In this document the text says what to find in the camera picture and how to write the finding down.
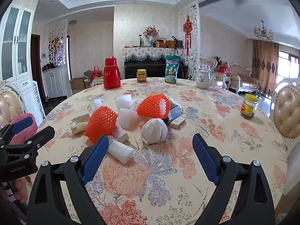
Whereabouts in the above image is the low white cabinet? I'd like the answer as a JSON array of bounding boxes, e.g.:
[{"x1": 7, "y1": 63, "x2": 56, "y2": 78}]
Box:
[{"x1": 42, "y1": 66, "x2": 72, "y2": 98}]

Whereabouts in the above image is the beige cushioned chair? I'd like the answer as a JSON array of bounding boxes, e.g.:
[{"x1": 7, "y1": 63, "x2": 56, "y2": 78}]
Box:
[{"x1": 92, "y1": 75, "x2": 105, "y2": 87}]

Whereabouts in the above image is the clear plastic bag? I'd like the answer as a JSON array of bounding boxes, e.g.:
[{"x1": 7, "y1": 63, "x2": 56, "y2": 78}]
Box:
[{"x1": 170, "y1": 97, "x2": 184, "y2": 113}]

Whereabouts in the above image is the dark handbag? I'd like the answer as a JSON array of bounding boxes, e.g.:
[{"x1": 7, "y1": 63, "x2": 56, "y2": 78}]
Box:
[{"x1": 172, "y1": 36, "x2": 184, "y2": 48}]

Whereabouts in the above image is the small beige labelled packet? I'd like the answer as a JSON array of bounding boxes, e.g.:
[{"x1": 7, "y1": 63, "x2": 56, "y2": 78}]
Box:
[{"x1": 112, "y1": 124, "x2": 130, "y2": 142}]

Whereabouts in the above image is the dark wooden door frame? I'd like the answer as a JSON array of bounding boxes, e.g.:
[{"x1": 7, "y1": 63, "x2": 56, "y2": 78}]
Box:
[{"x1": 66, "y1": 35, "x2": 71, "y2": 80}]

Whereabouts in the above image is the orange foam fruit net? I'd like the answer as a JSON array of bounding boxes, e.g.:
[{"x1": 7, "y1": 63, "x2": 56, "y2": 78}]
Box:
[
  {"x1": 84, "y1": 106, "x2": 119, "y2": 144},
  {"x1": 136, "y1": 93, "x2": 171, "y2": 119}
]

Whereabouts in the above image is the black piano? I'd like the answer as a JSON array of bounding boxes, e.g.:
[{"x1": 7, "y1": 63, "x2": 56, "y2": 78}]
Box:
[{"x1": 124, "y1": 56, "x2": 188, "y2": 80}]

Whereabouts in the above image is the white lace piano cover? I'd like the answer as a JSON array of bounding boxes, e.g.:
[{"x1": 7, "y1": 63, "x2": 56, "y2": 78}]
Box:
[{"x1": 123, "y1": 47, "x2": 185, "y2": 62}]

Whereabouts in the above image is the floral tablecloth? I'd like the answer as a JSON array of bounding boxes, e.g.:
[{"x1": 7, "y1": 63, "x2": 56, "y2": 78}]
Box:
[{"x1": 35, "y1": 77, "x2": 289, "y2": 225}]

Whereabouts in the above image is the chandelier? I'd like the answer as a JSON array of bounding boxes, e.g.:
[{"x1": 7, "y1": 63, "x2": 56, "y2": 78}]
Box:
[{"x1": 253, "y1": 21, "x2": 275, "y2": 41}]

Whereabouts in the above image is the brown patterned curtain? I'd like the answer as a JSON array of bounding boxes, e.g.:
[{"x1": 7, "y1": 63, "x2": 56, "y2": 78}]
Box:
[{"x1": 252, "y1": 39, "x2": 279, "y2": 96}]

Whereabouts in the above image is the white teapot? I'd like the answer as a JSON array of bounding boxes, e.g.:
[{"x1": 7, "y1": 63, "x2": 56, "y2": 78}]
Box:
[{"x1": 196, "y1": 70, "x2": 217, "y2": 89}]

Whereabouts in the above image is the dark wooden door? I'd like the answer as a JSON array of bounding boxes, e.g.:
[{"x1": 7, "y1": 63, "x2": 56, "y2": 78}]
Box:
[{"x1": 30, "y1": 34, "x2": 46, "y2": 99}]

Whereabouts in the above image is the tall white glass-door cabinet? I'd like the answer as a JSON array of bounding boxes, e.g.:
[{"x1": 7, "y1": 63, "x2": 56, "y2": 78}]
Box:
[{"x1": 0, "y1": 5, "x2": 42, "y2": 122}]

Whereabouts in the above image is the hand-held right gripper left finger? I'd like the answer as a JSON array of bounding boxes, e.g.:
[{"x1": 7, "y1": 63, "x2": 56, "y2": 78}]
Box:
[{"x1": 28, "y1": 135, "x2": 110, "y2": 225}]

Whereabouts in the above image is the carved pale armchair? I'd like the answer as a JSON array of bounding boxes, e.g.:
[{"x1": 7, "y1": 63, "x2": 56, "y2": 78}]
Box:
[{"x1": 199, "y1": 56, "x2": 231, "y2": 89}]

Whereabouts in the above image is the white foam tube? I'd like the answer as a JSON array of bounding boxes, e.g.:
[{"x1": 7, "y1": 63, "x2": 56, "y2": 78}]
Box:
[{"x1": 108, "y1": 141, "x2": 134, "y2": 164}]

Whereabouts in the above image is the person's left hand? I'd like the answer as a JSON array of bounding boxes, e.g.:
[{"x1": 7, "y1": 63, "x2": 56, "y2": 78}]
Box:
[{"x1": 9, "y1": 176, "x2": 30, "y2": 203}]

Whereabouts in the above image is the pink lined trash bin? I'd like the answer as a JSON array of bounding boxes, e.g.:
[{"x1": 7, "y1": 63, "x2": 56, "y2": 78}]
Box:
[{"x1": 8, "y1": 113, "x2": 38, "y2": 146}]

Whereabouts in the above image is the large brown yellow-lid jar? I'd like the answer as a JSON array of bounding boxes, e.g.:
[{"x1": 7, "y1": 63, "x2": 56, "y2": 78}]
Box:
[{"x1": 240, "y1": 94, "x2": 258, "y2": 119}]

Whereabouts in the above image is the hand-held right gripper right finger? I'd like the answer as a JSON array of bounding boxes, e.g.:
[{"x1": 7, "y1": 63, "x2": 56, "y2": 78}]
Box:
[{"x1": 192, "y1": 133, "x2": 276, "y2": 225}]

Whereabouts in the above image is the dark carton box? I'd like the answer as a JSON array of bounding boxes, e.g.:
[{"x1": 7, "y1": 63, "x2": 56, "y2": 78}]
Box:
[{"x1": 164, "y1": 106, "x2": 182, "y2": 123}]

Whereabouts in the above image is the red knot wall hanging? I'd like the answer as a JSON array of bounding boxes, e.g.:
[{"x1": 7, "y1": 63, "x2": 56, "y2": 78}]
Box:
[{"x1": 183, "y1": 14, "x2": 194, "y2": 57}]

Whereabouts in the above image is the carved pale sofa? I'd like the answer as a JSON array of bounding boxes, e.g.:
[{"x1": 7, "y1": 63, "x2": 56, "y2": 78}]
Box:
[{"x1": 227, "y1": 60, "x2": 260, "y2": 94}]

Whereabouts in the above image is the green snack bag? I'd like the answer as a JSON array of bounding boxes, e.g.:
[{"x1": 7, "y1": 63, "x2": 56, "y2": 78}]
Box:
[{"x1": 164, "y1": 55, "x2": 181, "y2": 84}]

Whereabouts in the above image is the small white foam block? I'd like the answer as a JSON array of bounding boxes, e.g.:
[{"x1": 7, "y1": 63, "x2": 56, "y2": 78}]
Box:
[{"x1": 115, "y1": 95, "x2": 132, "y2": 109}]

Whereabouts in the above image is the white foam piece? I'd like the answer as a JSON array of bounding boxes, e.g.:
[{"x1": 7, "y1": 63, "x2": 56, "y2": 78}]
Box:
[{"x1": 91, "y1": 98, "x2": 102, "y2": 113}]

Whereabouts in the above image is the small beige carton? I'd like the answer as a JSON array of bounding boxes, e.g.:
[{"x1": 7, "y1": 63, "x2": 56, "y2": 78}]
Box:
[{"x1": 169, "y1": 118, "x2": 186, "y2": 129}]

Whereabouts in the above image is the white lattice screen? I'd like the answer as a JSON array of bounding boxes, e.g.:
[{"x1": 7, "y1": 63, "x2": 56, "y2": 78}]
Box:
[
  {"x1": 48, "y1": 19, "x2": 68, "y2": 67},
  {"x1": 178, "y1": 3, "x2": 201, "y2": 80}
]

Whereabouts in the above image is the small brown yellow-lid jar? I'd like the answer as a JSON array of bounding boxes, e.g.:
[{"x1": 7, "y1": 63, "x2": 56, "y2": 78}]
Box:
[{"x1": 136, "y1": 69, "x2": 147, "y2": 83}]

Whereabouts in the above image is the cardboard box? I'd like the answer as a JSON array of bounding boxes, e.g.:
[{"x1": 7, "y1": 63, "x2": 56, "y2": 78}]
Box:
[{"x1": 70, "y1": 77, "x2": 85, "y2": 91}]

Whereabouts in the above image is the flower vase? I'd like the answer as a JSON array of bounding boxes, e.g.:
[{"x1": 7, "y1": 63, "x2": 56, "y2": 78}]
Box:
[{"x1": 143, "y1": 26, "x2": 160, "y2": 48}]

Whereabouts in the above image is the large white foam block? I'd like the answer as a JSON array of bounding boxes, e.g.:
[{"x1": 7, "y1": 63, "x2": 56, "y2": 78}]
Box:
[{"x1": 116, "y1": 108, "x2": 139, "y2": 130}]

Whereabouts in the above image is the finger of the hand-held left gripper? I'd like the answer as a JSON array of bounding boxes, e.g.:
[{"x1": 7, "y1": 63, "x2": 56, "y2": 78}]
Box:
[
  {"x1": 0, "y1": 116, "x2": 34, "y2": 143},
  {"x1": 0, "y1": 126, "x2": 56, "y2": 155}
]

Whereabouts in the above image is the beige padded carved chair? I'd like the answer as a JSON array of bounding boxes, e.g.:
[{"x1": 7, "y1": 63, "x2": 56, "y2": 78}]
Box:
[
  {"x1": 0, "y1": 80, "x2": 27, "y2": 132},
  {"x1": 268, "y1": 77, "x2": 300, "y2": 197}
]

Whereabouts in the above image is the red thermos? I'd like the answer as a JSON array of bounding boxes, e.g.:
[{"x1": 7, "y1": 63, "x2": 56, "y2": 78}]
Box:
[{"x1": 103, "y1": 56, "x2": 122, "y2": 89}]

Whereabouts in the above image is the crumpled snack wrapper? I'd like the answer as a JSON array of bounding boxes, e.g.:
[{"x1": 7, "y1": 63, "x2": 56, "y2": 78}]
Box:
[{"x1": 71, "y1": 116, "x2": 91, "y2": 134}]

